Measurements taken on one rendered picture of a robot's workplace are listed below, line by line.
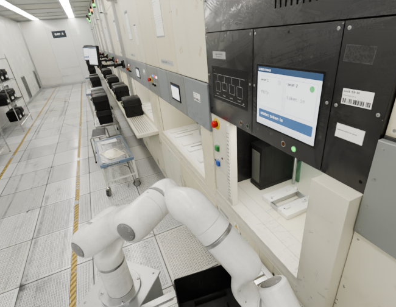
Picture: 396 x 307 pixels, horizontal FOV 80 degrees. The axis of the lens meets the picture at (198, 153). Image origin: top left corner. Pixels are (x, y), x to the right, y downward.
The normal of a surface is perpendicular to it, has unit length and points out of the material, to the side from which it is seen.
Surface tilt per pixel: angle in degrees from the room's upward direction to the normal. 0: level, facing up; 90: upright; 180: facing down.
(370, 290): 90
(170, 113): 90
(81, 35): 90
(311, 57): 90
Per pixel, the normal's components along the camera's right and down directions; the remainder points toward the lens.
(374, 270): -0.91, 0.25
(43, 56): 0.40, 0.38
